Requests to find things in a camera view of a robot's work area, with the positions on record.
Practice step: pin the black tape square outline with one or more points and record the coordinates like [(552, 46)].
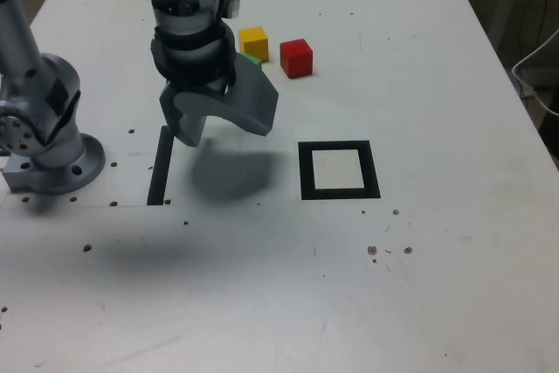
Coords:
[(305, 170)]

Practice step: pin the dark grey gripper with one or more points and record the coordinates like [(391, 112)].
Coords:
[(216, 86)]

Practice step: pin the yellow cube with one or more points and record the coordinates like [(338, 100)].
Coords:
[(254, 44)]

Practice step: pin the red cube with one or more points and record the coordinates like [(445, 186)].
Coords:
[(296, 59)]

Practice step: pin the black tape strip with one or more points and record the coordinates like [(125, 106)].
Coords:
[(158, 172)]

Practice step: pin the green cube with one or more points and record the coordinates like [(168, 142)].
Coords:
[(254, 61)]

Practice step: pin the grey gripper camera box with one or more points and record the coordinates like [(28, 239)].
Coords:
[(232, 5)]

